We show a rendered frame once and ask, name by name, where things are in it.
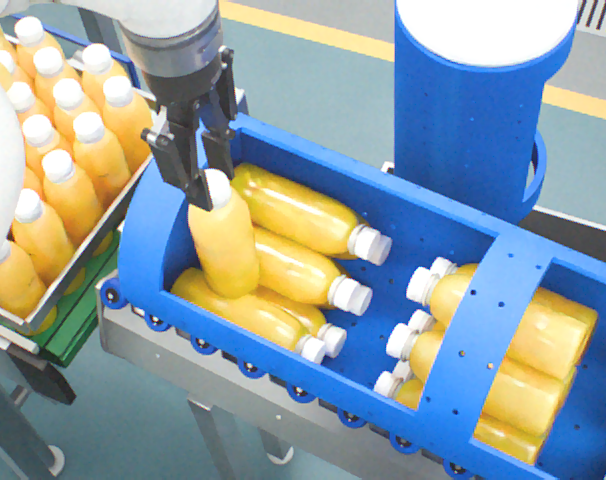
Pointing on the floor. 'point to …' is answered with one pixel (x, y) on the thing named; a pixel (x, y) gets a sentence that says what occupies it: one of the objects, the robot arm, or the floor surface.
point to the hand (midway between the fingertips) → (207, 172)
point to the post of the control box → (12, 444)
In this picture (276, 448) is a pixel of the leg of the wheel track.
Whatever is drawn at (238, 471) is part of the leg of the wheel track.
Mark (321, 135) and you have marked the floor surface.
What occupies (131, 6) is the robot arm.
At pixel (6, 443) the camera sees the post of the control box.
